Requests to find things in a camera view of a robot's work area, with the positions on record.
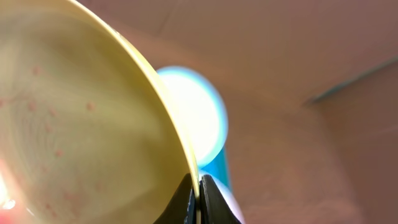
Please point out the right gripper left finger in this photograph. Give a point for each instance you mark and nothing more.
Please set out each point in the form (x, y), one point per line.
(182, 206)

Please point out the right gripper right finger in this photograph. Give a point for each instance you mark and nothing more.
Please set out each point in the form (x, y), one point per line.
(213, 207)

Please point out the yellow-green plastic plate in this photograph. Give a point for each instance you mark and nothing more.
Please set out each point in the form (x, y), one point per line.
(89, 133)

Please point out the white plastic plate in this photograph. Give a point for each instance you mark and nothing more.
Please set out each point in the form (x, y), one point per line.
(228, 196)

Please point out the teal plastic tray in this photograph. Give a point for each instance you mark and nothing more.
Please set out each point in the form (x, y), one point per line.
(219, 168)

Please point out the light blue plastic plate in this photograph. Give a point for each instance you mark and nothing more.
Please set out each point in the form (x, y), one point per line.
(202, 109)

